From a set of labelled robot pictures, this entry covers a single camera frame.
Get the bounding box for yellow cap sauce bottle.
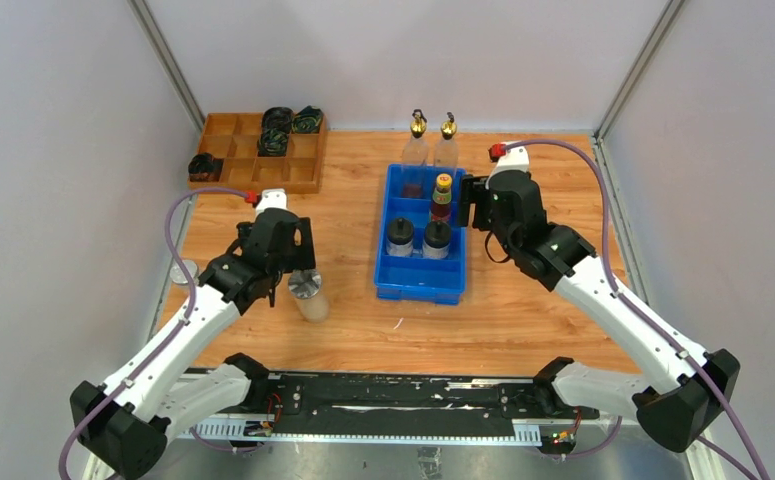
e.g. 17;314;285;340
429;173;453;223

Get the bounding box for tall oil bottle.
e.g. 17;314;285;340
433;112;459;176
401;109;429;198

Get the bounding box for black cap shaker jar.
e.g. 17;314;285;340
422;220;452;260

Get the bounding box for blue plastic divided bin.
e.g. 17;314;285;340
373;164;468;305

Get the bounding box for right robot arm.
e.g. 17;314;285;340
456;170;740;453

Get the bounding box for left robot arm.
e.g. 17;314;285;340
64;208;316;479

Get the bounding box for silver lid spice jar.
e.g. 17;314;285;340
287;269;329;323

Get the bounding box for far left silver jar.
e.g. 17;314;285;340
169;259;198;288

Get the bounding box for black roll left compartment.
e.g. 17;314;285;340
188;152;224;182

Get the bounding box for wooden compartment tray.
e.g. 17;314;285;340
187;112;329;194

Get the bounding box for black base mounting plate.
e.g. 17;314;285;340
204;370;600;442

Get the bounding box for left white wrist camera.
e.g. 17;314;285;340
255;188;288;215

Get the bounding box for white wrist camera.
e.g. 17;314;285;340
255;188;288;215
489;142;530;176

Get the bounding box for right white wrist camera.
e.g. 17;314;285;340
489;142;530;176

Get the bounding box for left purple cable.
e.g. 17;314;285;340
57;186;259;480

